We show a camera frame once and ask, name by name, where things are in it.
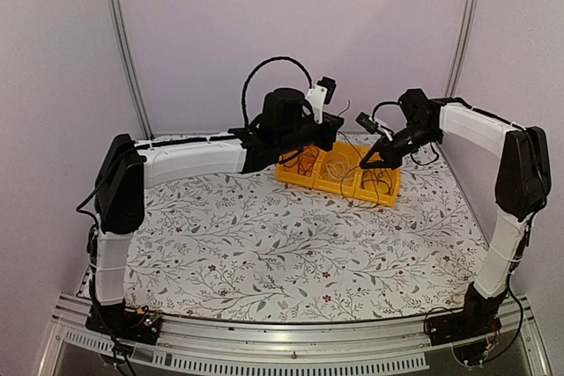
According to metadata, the floral patterned table mat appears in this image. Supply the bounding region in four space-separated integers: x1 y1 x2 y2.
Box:
124 150 486 322

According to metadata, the yellow bin middle compartment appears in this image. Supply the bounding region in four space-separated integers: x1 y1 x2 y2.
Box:
314 142 357 197

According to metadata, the dark red cable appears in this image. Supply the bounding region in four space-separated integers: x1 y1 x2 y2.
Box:
281 146 325 177

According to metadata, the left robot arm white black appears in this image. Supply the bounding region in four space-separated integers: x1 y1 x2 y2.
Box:
93 85 344 335

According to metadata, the aluminium front rail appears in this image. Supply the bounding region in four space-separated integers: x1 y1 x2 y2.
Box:
38 294 554 375

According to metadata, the yellow bin far compartment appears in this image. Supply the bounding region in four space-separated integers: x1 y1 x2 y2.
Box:
275 145 326 188

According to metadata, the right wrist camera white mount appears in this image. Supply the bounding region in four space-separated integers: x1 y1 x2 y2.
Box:
355 112 394 141

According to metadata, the black thin cable tangle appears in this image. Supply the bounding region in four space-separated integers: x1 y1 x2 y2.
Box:
337 99 389 210

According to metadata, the right aluminium frame post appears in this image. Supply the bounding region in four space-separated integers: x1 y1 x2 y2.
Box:
444 0 478 98

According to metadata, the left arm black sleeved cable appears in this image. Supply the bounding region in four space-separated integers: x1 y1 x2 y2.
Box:
241 56 315 129

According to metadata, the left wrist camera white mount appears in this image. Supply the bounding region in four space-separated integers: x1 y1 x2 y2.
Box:
303 77 337 124

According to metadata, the aluminium frame post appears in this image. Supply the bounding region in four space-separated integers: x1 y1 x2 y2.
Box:
444 0 478 98
108 0 154 139

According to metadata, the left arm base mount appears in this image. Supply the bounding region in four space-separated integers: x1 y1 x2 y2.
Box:
85 302 163 345

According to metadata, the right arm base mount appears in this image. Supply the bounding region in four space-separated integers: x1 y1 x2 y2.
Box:
423 284 508 366

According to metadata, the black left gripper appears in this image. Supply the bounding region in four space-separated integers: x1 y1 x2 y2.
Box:
279 114 345 157

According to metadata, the left aluminium frame post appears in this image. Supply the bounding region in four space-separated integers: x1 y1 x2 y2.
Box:
108 0 154 139

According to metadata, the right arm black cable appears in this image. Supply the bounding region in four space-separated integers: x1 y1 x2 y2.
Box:
370 100 404 120

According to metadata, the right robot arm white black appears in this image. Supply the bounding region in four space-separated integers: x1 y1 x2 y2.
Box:
360 89 552 299

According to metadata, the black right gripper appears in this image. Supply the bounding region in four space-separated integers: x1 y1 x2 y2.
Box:
360 122 440 169

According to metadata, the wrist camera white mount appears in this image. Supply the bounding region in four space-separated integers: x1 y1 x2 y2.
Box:
303 77 337 124
355 112 394 141

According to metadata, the yellow bin compartment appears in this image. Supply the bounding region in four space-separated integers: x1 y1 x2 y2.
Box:
275 145 326 188
314 142 357 197

